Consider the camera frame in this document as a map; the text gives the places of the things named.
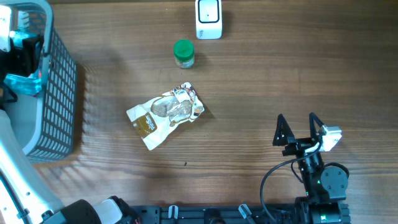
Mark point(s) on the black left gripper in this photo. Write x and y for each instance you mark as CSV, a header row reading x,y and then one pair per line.
x,y
23,58

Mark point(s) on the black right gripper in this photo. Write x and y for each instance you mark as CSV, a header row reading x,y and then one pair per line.
x,y
299,144

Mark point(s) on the blue mouthwash bottle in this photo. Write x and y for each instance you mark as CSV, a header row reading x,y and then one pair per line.
x,y
30,85

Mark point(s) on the green lid glass jar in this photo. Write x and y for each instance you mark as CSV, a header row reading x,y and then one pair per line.
x,y
184,53

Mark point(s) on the white brown snack pouch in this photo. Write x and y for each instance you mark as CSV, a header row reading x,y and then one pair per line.
x,y
160,116

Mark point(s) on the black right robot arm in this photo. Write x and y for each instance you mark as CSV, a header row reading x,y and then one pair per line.
x,y
325,184

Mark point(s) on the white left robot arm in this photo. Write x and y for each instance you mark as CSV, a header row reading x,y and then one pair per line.
x,y
25,200

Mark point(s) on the white barcode scanner box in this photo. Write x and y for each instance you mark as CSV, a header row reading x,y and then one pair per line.
x,y
208,19

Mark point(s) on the grey plastic shopping basket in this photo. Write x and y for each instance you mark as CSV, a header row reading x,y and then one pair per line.
x,y
43,124

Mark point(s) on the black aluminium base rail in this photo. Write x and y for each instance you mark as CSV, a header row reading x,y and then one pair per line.
x,y
283,213

